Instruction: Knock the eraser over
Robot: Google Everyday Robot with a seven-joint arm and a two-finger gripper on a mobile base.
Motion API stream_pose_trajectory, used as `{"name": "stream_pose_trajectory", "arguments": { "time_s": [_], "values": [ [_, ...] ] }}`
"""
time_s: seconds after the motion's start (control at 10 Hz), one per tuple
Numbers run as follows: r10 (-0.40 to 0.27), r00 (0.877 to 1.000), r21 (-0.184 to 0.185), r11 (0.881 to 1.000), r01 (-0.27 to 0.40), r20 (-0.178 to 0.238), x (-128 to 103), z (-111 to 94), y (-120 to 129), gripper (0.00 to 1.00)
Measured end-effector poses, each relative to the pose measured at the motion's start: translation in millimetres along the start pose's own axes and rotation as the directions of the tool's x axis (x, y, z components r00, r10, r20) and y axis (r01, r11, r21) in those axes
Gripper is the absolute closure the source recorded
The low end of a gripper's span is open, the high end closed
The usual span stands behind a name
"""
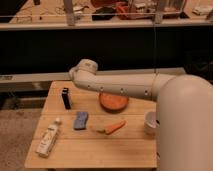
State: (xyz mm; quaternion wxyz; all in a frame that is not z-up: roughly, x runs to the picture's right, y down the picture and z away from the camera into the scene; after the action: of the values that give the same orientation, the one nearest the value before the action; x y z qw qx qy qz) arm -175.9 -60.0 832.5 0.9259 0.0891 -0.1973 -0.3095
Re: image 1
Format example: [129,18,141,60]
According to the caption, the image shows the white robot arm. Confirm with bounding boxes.
[69,59,213,171]

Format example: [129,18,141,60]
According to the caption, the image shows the orange round plate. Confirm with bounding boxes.
[99,93,129,112]

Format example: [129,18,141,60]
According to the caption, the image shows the blue sponge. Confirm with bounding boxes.
[73,111,88,130]

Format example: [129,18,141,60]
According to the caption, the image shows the orange toy carrot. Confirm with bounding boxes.
[98,121,126,135]

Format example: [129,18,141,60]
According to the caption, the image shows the wooden table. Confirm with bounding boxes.
[25,81,156,168]

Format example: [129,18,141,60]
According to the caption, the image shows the white cup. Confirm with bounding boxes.
[144,112,156,135]

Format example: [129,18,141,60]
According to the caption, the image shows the white lotion bottle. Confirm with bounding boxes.
[36,118,62,157]

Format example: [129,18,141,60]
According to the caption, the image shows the background workbench shelf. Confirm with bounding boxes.
[0,0,213,30]

